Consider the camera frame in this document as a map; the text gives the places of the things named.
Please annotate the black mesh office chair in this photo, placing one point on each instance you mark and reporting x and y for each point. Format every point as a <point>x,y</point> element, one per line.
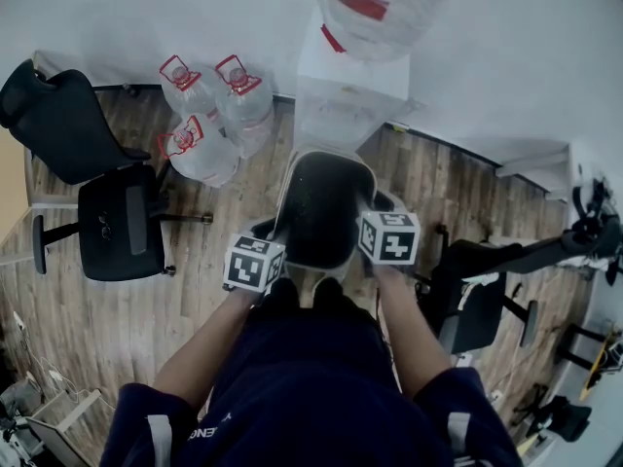
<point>112,222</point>

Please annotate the person's black shoe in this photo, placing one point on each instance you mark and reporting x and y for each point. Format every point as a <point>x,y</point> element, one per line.
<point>330,292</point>
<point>282,292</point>

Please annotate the black office chair grey armrests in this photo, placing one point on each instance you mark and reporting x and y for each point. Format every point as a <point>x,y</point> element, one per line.
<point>469,299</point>

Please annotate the person's left black shoe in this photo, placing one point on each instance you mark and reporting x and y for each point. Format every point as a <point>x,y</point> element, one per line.
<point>282,292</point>

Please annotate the person's right forearm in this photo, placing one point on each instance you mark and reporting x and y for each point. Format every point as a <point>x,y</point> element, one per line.
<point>414,329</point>

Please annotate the grey container with black inside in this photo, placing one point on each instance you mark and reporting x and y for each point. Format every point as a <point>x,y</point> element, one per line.
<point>318,207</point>

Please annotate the large water bottle red label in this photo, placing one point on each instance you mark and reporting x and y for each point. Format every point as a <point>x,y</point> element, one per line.
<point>384,12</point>

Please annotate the black eyeglasses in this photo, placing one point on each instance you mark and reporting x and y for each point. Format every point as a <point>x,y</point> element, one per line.
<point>103,226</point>

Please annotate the white water dispenser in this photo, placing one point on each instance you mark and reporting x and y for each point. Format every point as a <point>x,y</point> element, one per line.
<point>340,110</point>

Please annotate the person's left forearm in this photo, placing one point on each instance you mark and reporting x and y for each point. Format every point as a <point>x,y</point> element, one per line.
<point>209,348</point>

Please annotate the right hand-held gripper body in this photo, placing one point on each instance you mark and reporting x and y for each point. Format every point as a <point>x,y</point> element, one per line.
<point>392,241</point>

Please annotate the black bag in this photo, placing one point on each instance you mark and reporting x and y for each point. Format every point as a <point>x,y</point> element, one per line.
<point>562,419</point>

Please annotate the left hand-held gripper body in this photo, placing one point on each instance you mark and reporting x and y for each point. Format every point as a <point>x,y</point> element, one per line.
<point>248,266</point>

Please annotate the person's right black shoe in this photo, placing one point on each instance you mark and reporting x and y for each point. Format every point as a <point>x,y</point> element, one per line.
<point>330,292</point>

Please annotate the person's dark blue clothing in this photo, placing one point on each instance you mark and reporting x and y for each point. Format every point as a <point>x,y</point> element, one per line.
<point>302,397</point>

